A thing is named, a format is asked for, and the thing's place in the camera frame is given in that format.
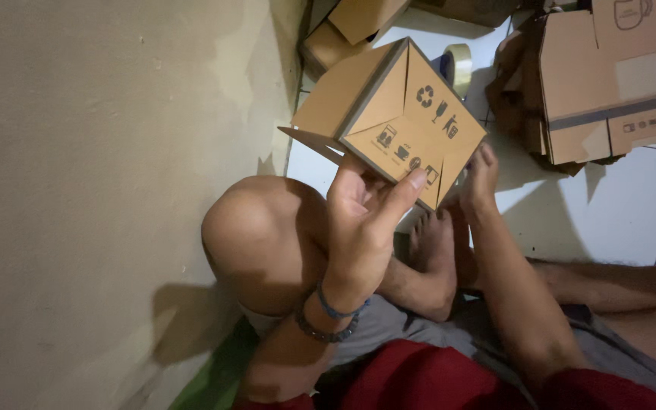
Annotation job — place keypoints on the person's left hand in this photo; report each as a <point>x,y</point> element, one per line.
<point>356,245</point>

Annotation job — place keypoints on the person's right hand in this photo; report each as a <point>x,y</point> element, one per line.
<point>478,188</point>

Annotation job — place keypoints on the person's right fingers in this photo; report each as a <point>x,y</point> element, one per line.
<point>483,162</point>

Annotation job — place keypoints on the brown printed cardboard box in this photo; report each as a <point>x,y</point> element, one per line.
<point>388,102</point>

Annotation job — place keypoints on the clear packing tape roll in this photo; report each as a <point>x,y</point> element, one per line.
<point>460,65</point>

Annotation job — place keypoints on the pile of flattened cardboard boxes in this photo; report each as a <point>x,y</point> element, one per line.
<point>601,85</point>

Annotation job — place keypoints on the brown cardboard sheet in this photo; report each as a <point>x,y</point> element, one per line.
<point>464,10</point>

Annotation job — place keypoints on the grey shorts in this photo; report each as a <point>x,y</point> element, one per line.
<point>396,324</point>

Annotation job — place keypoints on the person's right leg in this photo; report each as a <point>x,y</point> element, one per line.
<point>618,290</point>

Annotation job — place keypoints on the person's leg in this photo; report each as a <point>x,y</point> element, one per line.
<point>618,290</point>
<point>259,239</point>

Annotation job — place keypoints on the plain brown cardboard box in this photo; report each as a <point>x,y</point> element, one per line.
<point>362,17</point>
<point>328,48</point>

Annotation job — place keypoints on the red shirt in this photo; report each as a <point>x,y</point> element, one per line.
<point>419,378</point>

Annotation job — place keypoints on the person's left leg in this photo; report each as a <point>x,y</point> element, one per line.
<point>259,239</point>

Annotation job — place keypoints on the green mat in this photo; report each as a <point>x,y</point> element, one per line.
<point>214,378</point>

